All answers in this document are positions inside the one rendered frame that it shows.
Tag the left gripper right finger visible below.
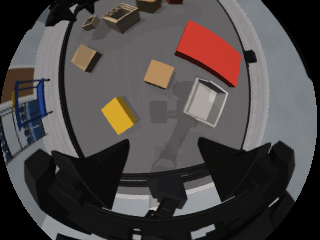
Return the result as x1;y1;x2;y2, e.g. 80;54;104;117
197;137;271;203

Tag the yellow block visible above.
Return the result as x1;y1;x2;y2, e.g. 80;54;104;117
101;96;136;135

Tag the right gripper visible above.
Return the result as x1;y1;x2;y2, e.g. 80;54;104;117
51;0;95;21

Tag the flat red board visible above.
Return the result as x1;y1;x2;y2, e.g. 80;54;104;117
175;20;241;88

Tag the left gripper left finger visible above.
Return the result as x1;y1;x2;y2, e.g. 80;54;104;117
51;139;129;211

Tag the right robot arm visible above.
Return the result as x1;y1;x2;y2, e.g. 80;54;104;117
29;0;71;29

